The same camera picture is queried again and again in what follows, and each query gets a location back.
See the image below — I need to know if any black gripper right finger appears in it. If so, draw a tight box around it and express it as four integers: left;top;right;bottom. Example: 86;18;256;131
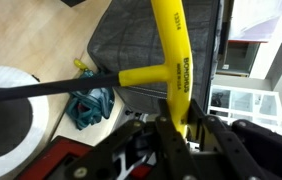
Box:
187;99;282;180

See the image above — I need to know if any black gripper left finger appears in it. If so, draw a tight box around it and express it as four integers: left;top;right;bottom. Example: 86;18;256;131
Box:
63;98;195;180

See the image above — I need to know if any yellow T-handle hex key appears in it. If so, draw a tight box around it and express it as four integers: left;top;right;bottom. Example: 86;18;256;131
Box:
0;0;194;138

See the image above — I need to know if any metal cylinder tin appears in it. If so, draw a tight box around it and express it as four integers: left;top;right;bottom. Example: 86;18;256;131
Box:
0;65;50;180

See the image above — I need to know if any white glass-door cabinet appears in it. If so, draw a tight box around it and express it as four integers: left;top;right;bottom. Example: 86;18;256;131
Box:
207;84;282;127

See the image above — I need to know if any dark gray fabric bin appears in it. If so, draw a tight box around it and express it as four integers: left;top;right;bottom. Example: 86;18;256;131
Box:
87;0;223;115

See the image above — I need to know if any red microwave oven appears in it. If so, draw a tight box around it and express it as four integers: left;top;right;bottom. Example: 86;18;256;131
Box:
14;134;159;180

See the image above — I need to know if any black wedge tool holder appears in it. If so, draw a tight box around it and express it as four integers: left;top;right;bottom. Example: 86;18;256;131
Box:
60;0;88;8

